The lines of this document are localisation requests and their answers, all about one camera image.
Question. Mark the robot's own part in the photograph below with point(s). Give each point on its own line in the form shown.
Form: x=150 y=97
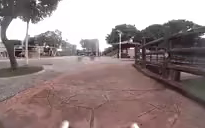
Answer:
x=65 y=124
x=134 y=125

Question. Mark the grey paved ground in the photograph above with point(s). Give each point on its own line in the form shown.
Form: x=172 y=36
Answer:
x=10 y=85

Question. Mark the white pole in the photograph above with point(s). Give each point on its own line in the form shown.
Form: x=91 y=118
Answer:
x=26 y=40

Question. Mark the large tree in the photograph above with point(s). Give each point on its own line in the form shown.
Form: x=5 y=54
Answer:
x=5 y=36

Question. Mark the round grass bed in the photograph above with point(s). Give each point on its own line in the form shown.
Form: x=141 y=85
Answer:
x=13 y=71

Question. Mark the building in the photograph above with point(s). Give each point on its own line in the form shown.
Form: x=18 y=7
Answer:
x=91 y=46

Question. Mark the lamp post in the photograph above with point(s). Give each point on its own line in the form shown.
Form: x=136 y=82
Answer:
x=119 y=46

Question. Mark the white frame structure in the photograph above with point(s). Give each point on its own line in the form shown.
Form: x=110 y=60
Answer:
x=0 y=51

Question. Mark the group of trees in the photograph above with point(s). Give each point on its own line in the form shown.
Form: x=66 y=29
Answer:
x=156 y=31
x=48 y=38

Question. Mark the wooden railing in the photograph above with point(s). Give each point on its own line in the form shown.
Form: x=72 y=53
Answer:
x=176 y=53

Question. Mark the red paved path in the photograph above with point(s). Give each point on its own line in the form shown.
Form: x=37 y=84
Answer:
x=103 y=93

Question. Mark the red shelter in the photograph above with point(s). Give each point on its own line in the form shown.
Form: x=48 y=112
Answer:
x=128 y=50

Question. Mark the dark kerb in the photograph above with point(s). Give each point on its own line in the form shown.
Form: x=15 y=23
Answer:
x=163 y=81

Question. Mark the grass strip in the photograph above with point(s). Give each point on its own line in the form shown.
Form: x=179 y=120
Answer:
x=200 y=86

